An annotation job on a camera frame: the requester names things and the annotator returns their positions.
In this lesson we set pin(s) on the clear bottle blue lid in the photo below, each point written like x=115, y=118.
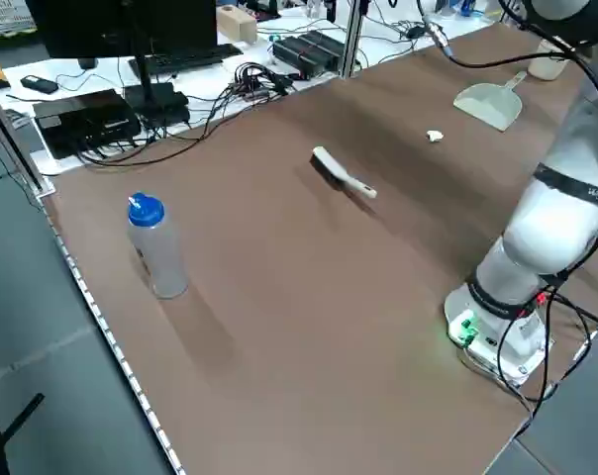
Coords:
x=160, y=252

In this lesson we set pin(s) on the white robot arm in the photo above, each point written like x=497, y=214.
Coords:
x=541, y=232

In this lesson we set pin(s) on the aluminium profile post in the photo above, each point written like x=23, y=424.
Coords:
x=352, y=39

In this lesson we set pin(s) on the black handheld device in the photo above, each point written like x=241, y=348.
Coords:
x=39, y=84

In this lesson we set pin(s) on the light wooden block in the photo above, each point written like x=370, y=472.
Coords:
x=237, y=25

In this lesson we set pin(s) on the black flat docking box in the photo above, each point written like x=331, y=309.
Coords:
x=81, y=121

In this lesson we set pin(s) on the black computer monitor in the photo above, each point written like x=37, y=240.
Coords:
x=121, y=25

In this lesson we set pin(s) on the white brush black bristles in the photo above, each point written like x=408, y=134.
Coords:
x=336, y=170

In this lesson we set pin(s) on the black ribbed power supply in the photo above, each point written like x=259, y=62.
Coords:
x=304, y=49

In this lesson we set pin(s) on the black computer mouse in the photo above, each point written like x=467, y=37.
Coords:
x=87, y=63

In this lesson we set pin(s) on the black keyboard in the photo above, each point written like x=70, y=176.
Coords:
x=185, y=59

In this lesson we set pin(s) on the aluminium corner rail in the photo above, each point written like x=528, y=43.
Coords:
x=19, y=148

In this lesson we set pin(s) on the pale grey plastic dustpan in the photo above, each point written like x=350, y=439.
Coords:
x=487, y=104

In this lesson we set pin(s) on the white paper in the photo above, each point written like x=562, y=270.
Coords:
x=433, y=136

